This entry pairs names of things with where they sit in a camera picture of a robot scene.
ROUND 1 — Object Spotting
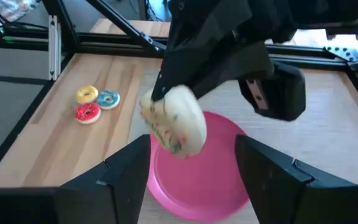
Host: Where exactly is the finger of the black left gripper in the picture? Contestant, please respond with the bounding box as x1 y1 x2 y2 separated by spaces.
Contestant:
194 41 275 100
150 29 255 101

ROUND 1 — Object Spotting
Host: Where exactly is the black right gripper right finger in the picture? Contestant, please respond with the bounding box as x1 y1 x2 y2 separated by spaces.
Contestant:
234 134 357 224

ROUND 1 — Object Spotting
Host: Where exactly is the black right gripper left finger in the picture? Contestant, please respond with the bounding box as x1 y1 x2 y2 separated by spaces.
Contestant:
57 134 151 224

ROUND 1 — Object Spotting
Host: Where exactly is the small white sprinkle donut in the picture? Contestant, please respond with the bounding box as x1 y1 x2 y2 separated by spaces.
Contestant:
140 84 208 159

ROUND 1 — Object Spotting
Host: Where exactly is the small red frosted donut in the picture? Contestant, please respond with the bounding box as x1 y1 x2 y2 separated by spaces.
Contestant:
75 103 102 125

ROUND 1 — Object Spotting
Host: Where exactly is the small blue frosted donut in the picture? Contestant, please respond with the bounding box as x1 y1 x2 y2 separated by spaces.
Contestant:
96 89 121 111

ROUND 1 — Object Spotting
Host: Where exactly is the small yellow frosted donut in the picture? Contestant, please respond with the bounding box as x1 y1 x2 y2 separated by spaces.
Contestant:
75 85 99 105

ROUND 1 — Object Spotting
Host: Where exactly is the grey woven table mat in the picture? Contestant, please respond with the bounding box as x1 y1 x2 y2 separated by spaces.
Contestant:
127 67 358 224

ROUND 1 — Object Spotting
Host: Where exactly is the magenta plastic plate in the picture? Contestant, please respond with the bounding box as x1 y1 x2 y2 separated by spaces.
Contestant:
146 111 250 222

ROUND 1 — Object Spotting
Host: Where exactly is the crumpled light plastic bag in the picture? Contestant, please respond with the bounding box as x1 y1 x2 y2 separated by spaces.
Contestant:
0 0 39 22

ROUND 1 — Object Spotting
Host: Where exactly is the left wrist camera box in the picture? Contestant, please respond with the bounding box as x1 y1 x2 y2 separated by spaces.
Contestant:
237 60 306 122

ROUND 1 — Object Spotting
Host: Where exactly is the black aluminium table frame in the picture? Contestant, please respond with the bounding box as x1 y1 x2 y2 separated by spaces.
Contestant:
0 0 358 187

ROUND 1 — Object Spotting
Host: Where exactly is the silver aluminium bracket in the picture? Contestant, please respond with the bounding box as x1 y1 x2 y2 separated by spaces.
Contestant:
48 15 62 81

